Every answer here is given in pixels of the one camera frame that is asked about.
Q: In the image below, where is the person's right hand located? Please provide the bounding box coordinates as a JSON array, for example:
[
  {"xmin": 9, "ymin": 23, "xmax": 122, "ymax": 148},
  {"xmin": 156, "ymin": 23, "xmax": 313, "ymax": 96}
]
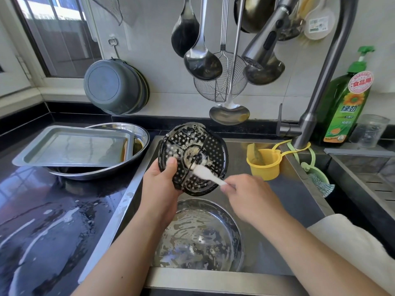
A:
[{"xmin": 220, "ymin": 173, "xmax": 291, "ymax": 229}]

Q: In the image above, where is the person's left hand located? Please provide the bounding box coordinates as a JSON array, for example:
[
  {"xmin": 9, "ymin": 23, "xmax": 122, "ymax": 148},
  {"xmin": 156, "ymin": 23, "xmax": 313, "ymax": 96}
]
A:
[{"xmin": 138, "ymin": 157, "xmax": 183, "ymax": 229}]

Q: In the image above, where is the black round steamer rack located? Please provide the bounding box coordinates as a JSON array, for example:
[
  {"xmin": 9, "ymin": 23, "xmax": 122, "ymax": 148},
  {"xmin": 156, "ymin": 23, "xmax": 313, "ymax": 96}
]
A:
[{"xmin": 157, "ymin": 122, "xmax": 229, "ymax": 197}]

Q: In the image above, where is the white cleaning brush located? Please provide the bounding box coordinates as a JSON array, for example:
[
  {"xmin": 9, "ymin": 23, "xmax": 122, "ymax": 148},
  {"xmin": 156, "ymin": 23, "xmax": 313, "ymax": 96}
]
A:
[{"xmin": 192, "ymin": 164, "xmax": 228, "ymax": 187}]

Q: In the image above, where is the round steel pan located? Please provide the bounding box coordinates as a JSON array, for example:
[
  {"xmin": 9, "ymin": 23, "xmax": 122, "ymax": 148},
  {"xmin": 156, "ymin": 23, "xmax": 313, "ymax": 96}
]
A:
[{"xmin": 152, "ymin": 198, "xmax": 244, "ymax": 273}]

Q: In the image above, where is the person's left forearm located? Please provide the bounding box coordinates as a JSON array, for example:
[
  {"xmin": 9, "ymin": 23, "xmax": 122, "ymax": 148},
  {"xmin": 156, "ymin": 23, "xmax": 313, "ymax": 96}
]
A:
[{"xmin": 71, "ymin": 213, "xmax": 174, "ymax": 296}]

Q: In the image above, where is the person's right forearm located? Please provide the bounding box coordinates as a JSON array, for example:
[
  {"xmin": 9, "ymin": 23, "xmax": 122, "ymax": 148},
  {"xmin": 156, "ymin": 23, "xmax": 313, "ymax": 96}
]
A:
[{"xmin": 265, "ymin": 213, "xmax": 390, "ymax": 296}]

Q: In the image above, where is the yellow hanging sink cup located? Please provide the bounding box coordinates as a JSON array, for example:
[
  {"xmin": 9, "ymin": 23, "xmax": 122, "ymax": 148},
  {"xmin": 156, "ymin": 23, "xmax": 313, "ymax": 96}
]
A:
[{"xmin": 246, "ymin": 140, "xmax": 312, "ymax": 182}]

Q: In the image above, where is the stainless steel sink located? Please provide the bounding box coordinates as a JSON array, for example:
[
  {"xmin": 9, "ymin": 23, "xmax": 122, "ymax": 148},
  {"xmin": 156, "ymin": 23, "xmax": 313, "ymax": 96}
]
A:
[{"xmin": 77, "ymin": 135, "xmax": 335, "ymax": 296}]

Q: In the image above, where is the round steel basin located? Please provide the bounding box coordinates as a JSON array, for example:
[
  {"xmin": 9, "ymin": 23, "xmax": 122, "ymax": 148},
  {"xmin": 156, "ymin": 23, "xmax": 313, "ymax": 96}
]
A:
[{"xmin": 48, "ymin": 122, "xmax": 151, "ymax": 181}]

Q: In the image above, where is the green hanging sponge holder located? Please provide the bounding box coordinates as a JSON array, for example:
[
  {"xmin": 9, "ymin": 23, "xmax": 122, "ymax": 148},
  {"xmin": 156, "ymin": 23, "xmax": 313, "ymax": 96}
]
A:
[{"xmin": 288, "ymin": 143, "xmax": 336, "ymax": 199}]

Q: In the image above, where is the rectangular steel tray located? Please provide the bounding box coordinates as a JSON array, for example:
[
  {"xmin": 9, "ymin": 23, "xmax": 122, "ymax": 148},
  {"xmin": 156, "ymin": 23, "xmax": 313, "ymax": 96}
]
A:
[{"xmin": 12, "ymin": 125, "xmax": 135, "ymax": 168}]

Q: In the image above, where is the dark green hanging basin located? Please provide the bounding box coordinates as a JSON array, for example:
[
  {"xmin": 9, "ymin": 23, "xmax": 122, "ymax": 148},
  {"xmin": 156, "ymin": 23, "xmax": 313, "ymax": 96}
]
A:
[{"xmin": 135, "ymin": 66, "xmax": 151, "ymax": 112}]

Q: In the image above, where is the grey hanging basin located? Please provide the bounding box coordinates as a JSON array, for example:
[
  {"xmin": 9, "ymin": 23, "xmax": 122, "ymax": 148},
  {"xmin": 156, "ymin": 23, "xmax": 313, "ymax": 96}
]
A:
[{"xmin": 84, "ymin": 58, "xmax": 144, "ymax": 116}]

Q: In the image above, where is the white dish rag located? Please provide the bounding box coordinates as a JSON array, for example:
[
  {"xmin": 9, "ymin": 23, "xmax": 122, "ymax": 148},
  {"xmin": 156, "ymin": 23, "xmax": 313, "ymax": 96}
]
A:
[{"xmin": 307, "ymin": 214, "xmax": 395, "ymax": 296}]

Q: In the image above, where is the green dish soap bottle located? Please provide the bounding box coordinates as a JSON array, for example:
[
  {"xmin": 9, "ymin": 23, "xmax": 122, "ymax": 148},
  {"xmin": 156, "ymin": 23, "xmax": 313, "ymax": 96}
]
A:
[{"xmin": 316, "ymin": 45, "xmax": 376, "ymax": 146}]

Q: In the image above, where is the clear plastic cup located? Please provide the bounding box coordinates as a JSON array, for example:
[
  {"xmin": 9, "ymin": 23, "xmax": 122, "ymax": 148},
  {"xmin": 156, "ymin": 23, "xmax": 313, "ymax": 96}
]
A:
[{"xmin": 349, "ymin": 114, "xmax": 391, "ymax": 149}]

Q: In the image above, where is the steel soup ladle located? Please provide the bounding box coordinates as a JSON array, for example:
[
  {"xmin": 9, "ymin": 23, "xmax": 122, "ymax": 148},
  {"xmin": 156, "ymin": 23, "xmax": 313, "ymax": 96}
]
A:
[{"xmin": 183, "ymin": 0, "xmax": 223, "ymax": 81}]

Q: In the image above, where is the hanging steel ladles and skimmer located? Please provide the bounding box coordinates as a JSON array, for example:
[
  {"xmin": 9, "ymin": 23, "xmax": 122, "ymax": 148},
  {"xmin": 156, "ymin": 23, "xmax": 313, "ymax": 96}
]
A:
[{"xmin": 171, "ymin": 0, "xmax": 201, "ymax": 58}]

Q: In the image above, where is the steel gooseneck faucet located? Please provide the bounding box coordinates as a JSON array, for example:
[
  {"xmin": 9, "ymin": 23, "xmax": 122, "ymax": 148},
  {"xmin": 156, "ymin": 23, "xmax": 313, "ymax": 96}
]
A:
[{"xmin": 241, "ymin": 0, "xmax": 359, "ymax": 148}]

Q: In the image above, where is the white dish brush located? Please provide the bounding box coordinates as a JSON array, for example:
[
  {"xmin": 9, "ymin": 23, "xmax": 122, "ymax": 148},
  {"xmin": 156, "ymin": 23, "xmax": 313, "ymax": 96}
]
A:
[{"xmin": 303, "ymin": 0, "xmax": 337, "ymax": 41}]

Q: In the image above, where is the white hanging cloth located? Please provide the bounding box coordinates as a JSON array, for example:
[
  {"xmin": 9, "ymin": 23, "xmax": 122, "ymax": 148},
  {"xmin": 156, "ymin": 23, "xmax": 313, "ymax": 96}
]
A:
[{"xmin": 83, "ymin": 0, "xmax": 137, "ymax": 27}]

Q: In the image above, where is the yellow dish brush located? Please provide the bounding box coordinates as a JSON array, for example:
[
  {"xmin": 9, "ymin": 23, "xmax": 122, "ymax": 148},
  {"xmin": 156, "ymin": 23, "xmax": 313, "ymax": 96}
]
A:
[{"xmin": 296, "ymin": 0, "xmax": 322, "ymax": 22}]

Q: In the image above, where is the yellow-handled steel ladle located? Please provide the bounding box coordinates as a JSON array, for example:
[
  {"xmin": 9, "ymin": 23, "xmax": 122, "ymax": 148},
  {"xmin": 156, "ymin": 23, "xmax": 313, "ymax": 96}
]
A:
[{"xmin": 209, "ymin": 0, "xmax": 251, "ymax": 126}]

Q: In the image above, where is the wire mesh skimmer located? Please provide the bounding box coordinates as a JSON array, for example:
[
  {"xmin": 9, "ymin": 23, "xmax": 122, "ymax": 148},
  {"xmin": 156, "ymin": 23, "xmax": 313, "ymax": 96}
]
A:
[{"xmin": 193, "ymin": 0, "xmax": 249, "ymax": 103}]

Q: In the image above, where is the steel wall hook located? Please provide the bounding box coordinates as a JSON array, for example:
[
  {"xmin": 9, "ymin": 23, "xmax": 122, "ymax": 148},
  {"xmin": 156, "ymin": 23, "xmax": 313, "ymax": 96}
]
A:
[{"xmin": 107, "ymin": 37, "xmax": 121, "ymax": 61}]

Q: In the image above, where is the orange-handled brass ladle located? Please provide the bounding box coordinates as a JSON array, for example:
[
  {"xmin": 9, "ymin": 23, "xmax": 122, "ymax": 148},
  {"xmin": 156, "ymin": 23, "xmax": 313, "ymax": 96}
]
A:
[{"xmin": 233, "ymin": 0, "xmax": 278, "ymax": 34}]

